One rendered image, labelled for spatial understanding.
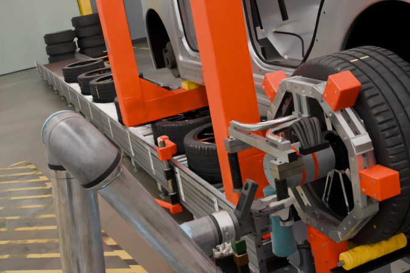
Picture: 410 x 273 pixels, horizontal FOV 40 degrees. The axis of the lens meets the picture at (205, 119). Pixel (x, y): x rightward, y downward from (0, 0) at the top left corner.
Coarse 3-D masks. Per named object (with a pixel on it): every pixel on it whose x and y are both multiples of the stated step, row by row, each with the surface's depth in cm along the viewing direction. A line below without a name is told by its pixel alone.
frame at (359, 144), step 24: (288, 96) 201; (312, 96) 176; (336, 120) 167; (360, 144) 162; (360, 168) 164; (288, 192) 211; (360, 192) 165; (312, 216) 199; (360, 216) 168; (336, 240) 185
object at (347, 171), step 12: (324, 120) 216; (360, 120) 170; (324, 132) 196; (336, 132) 189; (336, 144) 198; (372, 144) 168; (336, 156) 200; (336, 168) 195; (348, 168) 187; (324, 180) 213; (336, 180) 200; (348, 180) 214; (312, 192) 211; (324, 192) 207; (336, 192) 210; (348, 192) 193; (324, 204) 205; (336, 204) 204; (348, 204) 193; (336, 216) 199
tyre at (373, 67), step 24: (360, 48) 191; (312, 72) 188; (336, 72) 175; (360, 72) 172; (384, 72) 172; (408, 72) 174; (360, 96) 167; (384, 96) 166; (408, 96) 168; (384, 120) 162; (408, 120) 165; (384, 144) 162; (408, 144) 163; (408, 168) 164; (408, 192) 165; (384, 216) 171; (408, 216) 171; (360, 240) 188
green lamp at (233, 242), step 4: (232, 240) 184; (240, 240) 183; (244, 240) 183; (232, 244) 184; (236, 244) 182; (240, 244) 183; (244, 244) 183; (232, 248) 185; (236, 248) 182; (240, 248) 183; (244, 248) 183; (236, 252) 183
